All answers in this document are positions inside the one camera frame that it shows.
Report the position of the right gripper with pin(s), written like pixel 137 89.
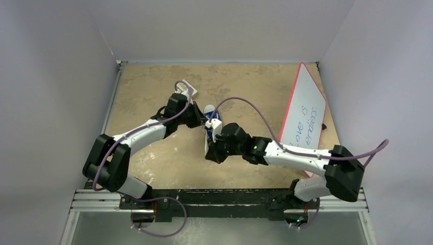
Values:
pixel 216 148

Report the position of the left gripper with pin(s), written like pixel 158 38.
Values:
pixel 199 119

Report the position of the blue canvas sneaker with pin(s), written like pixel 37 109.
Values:
pixel 208 111

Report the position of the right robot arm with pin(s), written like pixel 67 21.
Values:
pixel 335 172

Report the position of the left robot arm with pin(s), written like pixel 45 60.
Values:
pixel 107 164

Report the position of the small white cardboard box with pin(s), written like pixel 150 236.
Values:
pixel 189 95

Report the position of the red framed whiteboard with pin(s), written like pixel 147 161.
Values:
pixel 302 124

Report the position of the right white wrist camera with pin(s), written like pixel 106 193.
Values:
pixel 213 129

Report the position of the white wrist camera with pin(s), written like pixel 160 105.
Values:
pixel 184 88
pixel 213 129

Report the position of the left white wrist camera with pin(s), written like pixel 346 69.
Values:
pixel 184 88

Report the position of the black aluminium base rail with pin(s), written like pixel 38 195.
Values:
pixel 272 204

